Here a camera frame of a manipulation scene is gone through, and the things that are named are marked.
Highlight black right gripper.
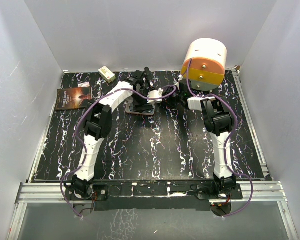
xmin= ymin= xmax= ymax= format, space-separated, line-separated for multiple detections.
xmin=161 ymin=85 xmax=184 ymax=107

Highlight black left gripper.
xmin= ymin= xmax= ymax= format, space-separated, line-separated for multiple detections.
xmin=131 ymin=90 xmax=152 ymax=113

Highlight black sunglasses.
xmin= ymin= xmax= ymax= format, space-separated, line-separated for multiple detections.
xmin=132 ymin=104 xmax=155 ymax=114

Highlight pink glasses case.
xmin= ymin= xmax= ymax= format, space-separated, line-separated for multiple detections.
xmin=125 ymin=98 xmax=156 ymax=116

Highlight round drawer cabinet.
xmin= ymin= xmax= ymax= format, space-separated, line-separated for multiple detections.
xmin=180 ymin=38 xmax=227 ymax=92

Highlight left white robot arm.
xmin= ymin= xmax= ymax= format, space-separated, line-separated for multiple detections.
xmin=65 ymin=67 xmax=155 ymax=200

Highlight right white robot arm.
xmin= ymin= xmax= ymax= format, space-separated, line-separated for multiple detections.
xmin=163 ymin=80 xmax=238 ymax=199

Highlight black marker pen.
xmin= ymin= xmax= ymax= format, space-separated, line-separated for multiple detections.
xmin=144 ymin=67 xmax=155 ymax=91

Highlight small cream box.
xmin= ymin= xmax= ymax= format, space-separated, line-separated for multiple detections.
xmin=98 ymin=66 xmax=116 ymax=83

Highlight small pink card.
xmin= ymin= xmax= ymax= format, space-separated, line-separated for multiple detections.
xmin=78 ymin=82 xmax=90 ymax=88

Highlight dark book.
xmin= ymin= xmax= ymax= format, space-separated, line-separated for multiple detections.
xmin=55 ymin=86 xmax=92 ymax=111

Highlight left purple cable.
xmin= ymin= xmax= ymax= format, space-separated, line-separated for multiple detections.
xmin=59 ymin=84 xmax=177 ymax=219

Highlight purple cable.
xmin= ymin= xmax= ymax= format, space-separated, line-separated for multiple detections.
xmin=59 ymin=84 xmax=177 ymax=219
xmin=181 ymin=57 xmax=254 ymax=218

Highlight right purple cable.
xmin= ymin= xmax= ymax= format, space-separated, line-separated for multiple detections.
xmin=181 ymin=57 xmax=254 ymax=218

